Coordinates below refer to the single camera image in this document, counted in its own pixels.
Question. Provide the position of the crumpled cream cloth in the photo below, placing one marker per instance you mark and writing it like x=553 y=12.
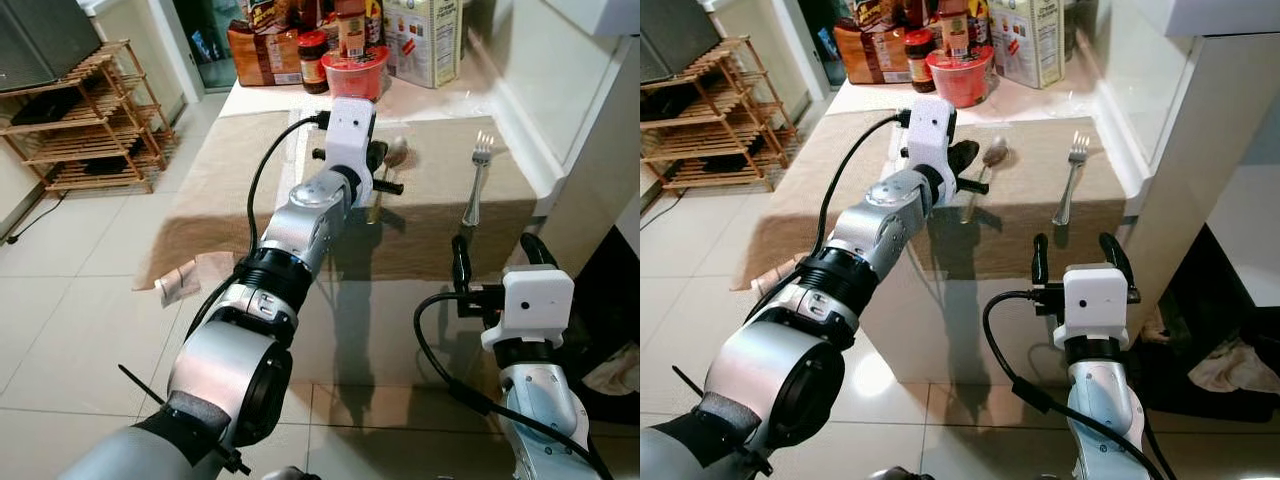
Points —
x=1235 y=368
x=615 y=372

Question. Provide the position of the red plastic bowl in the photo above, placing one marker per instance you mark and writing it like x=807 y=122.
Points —
x=962 y=80
x=355 y=78

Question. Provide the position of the white printed carton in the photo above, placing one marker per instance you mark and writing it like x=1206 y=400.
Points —
x=425 y=45
x=1028 y=45

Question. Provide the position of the labelled jar with brown lid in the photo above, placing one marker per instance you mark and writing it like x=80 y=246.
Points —
x=351 y=30
x=955 y=30

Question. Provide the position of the colourful snack bag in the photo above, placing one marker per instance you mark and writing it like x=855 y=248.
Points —
x=878 y=12
x=270 y=12

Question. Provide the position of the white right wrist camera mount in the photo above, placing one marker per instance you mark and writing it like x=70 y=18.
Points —
x=535 y=300
x=1092 y=300

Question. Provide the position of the brown bread bag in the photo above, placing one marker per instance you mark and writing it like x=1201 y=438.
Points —
x=870 y=58
x=262 y=58

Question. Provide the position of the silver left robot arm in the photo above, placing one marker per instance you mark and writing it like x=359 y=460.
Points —
x=220 y=375
x=770 y=385

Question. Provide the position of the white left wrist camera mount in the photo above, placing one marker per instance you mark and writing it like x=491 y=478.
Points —
x=348 y=130
x=930 y=130

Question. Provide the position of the dark jar with red lid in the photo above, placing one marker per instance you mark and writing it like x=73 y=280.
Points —
x=920 y=63
x=313 y=65

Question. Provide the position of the wooden slatted shelf rack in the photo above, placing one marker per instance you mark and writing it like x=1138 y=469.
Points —
x=110 y=135
x=740 y=130

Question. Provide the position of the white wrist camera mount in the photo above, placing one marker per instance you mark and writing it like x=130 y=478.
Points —
x=930 y=130
x=1092 y=300
x=348 y=130
x=535 y=300

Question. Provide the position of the pink white floor cloth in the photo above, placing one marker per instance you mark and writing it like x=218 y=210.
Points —
x=785 y=280
x=185 y=280

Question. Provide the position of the black item on shelf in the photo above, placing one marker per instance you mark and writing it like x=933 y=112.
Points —
x=670 y=100
x=45 y=106

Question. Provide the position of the silver metal fork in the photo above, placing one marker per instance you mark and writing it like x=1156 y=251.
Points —
x=1070 y=185
x=477 y=185

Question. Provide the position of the metal spoon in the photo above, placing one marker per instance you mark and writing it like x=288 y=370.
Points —
x=995 y=152
x=396 y=152

